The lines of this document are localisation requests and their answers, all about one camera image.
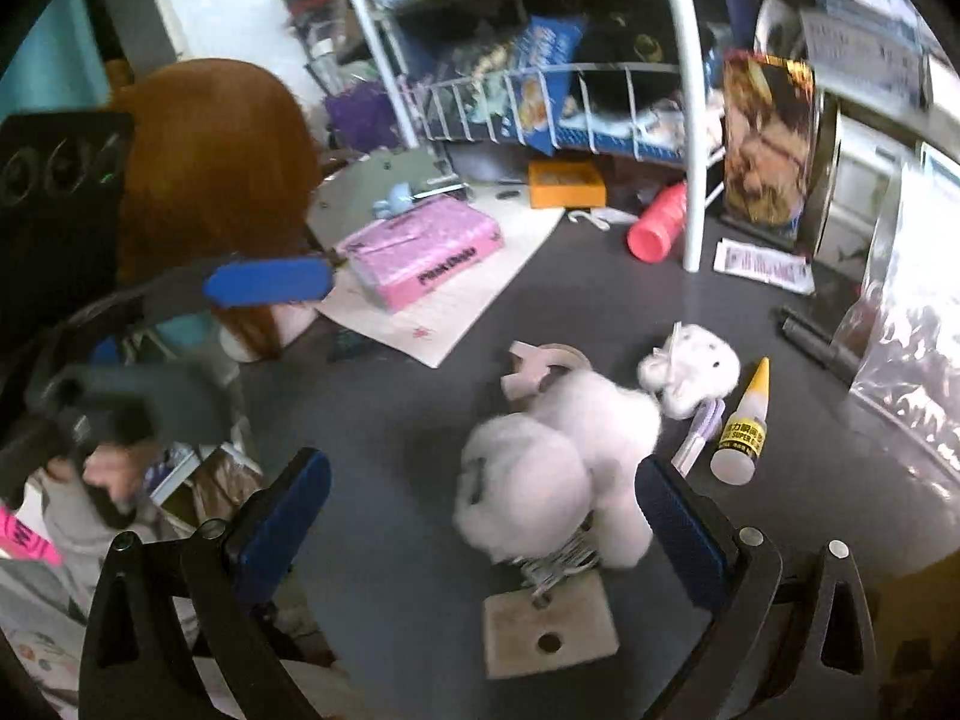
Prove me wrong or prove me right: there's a pink book box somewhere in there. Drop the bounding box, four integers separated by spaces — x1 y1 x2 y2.
335 195 505 312

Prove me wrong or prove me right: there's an orange small box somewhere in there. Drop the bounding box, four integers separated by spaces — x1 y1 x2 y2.
527 160 607 210

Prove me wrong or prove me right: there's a grey sleeve forearm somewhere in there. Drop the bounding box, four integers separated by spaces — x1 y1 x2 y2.
39 472 119 611

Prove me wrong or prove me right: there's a white tape dispenser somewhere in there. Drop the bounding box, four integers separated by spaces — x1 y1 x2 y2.
501 341 592 405

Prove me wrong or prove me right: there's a yellow super glue bottle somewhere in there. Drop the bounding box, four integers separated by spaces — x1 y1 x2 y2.
709 358 771 486

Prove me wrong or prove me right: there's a red pink bottle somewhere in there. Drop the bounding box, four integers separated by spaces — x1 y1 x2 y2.
626 182 686 263

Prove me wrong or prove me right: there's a light blue small figurine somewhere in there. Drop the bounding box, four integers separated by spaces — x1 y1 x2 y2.
373 182 415 220

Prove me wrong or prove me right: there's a black marker pen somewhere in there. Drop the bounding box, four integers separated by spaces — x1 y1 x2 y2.
776 305 861 387

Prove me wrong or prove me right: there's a white paper sheet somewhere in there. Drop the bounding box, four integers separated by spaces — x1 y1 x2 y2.
317 188 563 369

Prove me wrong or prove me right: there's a white pink sachet packet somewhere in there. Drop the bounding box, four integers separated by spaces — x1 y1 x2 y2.
713 239 815 296

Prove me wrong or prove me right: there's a blue snack package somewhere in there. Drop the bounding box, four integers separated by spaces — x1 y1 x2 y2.
506 16 586 156

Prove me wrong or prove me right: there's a clear zip plastic bag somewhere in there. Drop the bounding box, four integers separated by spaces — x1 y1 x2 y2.
843 166 958 479

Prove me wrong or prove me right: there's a person's left hand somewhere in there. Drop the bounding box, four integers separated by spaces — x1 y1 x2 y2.
46 444 163 502

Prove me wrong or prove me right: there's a white wire shelf rack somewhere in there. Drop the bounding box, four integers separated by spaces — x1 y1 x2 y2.
338 0 729 274

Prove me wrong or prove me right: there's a small white plush bunny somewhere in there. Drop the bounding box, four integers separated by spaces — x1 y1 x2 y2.
636 322 742 421

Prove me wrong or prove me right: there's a white plush toy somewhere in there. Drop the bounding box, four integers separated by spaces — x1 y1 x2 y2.
452 371 662 679

